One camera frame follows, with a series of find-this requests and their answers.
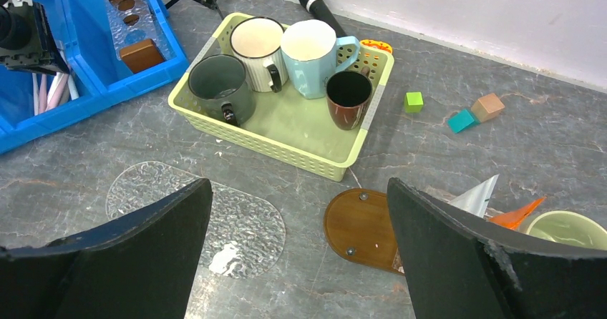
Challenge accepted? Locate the blue plastic divided bin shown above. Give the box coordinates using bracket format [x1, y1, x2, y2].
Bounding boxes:
[1, 0, 188, 152]

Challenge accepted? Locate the pale green plastic basket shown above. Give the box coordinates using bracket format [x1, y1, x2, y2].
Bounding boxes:
[167, 11, 395, 183]

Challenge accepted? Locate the bundle of toothbrushes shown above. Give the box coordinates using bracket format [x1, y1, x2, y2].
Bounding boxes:
[31, 74, 79, 115]

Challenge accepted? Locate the brown wooden block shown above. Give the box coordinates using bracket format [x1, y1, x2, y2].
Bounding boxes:
[471, 93, 505, 123]

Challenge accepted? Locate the clear textured toothbrush holder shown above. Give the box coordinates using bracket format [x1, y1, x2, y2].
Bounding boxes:
[392, 252, 404, 274]

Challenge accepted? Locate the teal block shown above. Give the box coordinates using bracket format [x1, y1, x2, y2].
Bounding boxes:
[447, 109, 480, 134]

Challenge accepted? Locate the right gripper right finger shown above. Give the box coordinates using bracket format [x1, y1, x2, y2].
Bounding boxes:
[387, 177, 606, 318]

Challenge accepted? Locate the pale green ribbed mug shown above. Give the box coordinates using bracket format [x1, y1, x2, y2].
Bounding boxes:
[518, 210, 606, 250]

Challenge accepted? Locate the cream mug brown rim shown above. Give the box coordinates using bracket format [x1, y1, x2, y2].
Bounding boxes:
[230, 16, 288, 93]

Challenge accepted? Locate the orange toothpaste tube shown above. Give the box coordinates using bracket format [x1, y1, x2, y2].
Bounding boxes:
[489, 197, 546, 230]

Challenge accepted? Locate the black microphone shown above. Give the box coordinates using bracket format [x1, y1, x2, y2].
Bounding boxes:
[298, 0, 346, 37]

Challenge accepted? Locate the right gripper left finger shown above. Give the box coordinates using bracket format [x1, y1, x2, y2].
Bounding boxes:
[1, 179, 213, 318]

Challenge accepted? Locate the orange small object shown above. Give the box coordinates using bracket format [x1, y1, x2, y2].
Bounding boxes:
[360, 39, 393, 54]

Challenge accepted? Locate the dark brown cup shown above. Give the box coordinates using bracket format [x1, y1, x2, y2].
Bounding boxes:
[326, 67, 373, 130]

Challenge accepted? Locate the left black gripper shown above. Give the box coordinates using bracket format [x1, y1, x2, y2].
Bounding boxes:
[1, 2, 69, 76]

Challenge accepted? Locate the light blue mug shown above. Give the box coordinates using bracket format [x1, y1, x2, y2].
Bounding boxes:
[281, 19, 361, 99]

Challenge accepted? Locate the clear oval acrylic tray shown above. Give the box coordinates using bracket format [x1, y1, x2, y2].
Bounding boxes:
[105, 161, 286, 279]

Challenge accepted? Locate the dark grey mug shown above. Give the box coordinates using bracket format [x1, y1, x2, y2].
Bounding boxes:
[188, 54, 256, 127]

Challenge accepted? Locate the white toothpaste tube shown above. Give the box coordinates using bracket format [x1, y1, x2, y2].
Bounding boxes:
[449, 175, 499, 218]

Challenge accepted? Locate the brown oval wooden tray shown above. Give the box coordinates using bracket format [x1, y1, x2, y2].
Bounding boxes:
[323, 188, 402, 275]

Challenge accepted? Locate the green cube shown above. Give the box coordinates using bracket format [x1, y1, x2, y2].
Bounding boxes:
[404, 92, 424, 113]

